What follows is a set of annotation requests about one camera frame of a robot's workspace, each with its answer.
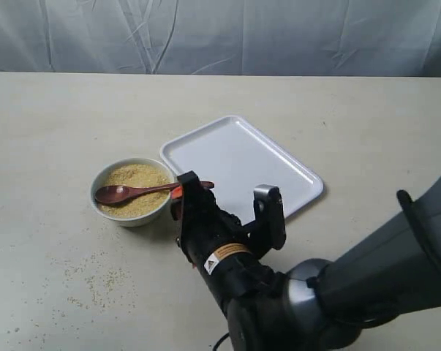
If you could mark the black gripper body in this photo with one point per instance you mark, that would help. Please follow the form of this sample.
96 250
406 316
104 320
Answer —
227 235

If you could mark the white backdrop curtain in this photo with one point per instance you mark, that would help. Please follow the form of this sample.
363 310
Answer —
323 38

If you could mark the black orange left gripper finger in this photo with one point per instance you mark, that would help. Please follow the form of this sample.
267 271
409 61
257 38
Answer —
192 200

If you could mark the white rectangular plastic tray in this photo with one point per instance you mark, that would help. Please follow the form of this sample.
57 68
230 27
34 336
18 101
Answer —
237 157

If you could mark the dark brown wooden spoon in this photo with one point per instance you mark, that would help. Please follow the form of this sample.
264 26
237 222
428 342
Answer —
115 194

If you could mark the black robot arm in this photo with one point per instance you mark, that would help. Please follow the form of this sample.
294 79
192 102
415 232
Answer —
319 304

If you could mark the white ceramic bowl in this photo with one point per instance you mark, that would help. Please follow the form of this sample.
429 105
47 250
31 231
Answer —
130 222

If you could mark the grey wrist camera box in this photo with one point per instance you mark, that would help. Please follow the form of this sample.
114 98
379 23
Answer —
269 214

